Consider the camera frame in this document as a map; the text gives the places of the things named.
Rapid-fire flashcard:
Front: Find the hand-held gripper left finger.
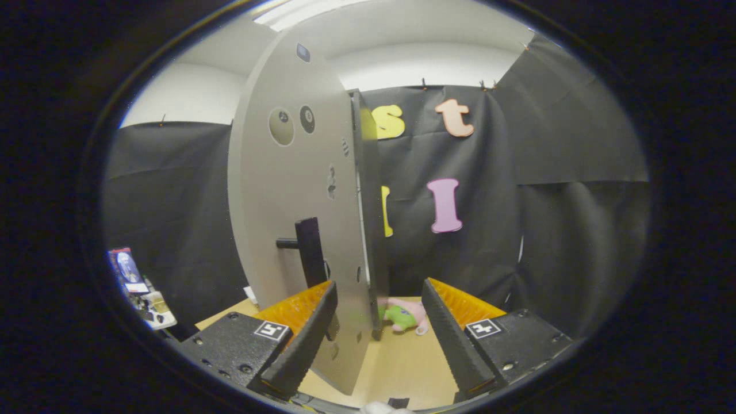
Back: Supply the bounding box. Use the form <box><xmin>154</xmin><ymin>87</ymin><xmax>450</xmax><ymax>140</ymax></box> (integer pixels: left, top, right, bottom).
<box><xmin>178</xmin><ymin>279</ymin><xmax>340</xmax><ymax>400</ymax></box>

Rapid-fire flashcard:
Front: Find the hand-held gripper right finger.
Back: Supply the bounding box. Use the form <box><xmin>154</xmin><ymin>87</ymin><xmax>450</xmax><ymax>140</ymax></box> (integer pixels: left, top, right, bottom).
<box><xmin>421</xmin><ymin>278</ymin><xmax>576</xmax><ymax>403</ymax></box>

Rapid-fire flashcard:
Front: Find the black cabinet door handle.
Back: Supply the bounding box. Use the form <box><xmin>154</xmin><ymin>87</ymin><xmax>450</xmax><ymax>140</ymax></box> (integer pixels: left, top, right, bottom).
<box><xmin>276</xmin><ymin>217</ymin><xmax>328</xmax><ymax>288</ymax></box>

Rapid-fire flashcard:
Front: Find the dark grey shoe cabinet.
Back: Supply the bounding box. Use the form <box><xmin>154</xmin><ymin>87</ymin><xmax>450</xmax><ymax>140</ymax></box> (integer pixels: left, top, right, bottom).
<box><xmin>348</xmin><ymin>89</ymin><xmax>392</xmax><ymax>341</ymax></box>

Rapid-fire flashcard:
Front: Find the light grey shoe cabinet door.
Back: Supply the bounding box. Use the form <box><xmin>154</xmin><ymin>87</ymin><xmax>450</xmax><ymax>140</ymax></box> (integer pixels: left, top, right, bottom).
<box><xmin>227</xmin><ymin>29</ymin><xmax>374</xmax><ymax>396</ymax></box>

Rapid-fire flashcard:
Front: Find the green and pink plush toy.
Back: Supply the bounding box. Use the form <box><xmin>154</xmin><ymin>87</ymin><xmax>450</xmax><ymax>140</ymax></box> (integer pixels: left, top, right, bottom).
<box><xmin>377</xmin><ymin>297</ymin><xmax>430</xmax><ymax>336</ymax></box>

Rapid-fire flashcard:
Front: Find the white tray with small items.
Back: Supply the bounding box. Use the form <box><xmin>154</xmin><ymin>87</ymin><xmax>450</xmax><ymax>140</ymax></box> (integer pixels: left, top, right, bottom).
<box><xmin>135</xmin><ymin>290</ymin><xmax>178</xmax><ymax>331</ymax></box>

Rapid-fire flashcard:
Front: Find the black backdrop cloth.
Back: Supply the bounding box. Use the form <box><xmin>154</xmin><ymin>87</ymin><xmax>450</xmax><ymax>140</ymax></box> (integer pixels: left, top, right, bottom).
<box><xmin>103</xmin><ymin>34</ymin><xmax>650</xmax><ymax>340</ymax></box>

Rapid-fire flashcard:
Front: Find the blue printed card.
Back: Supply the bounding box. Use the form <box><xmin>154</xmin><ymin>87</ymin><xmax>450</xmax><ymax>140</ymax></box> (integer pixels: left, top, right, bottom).
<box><xmin>108</xmin><ymin>247</ymin><xmax>150</xmax><ymax>295</ymax></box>

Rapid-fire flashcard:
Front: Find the ceiling light panel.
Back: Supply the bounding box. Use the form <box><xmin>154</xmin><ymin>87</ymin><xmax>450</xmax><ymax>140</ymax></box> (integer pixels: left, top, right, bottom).
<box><xmin>253</xmin><ymin>0</ymin><xmax>369</xmax><ymax>32</ymax></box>

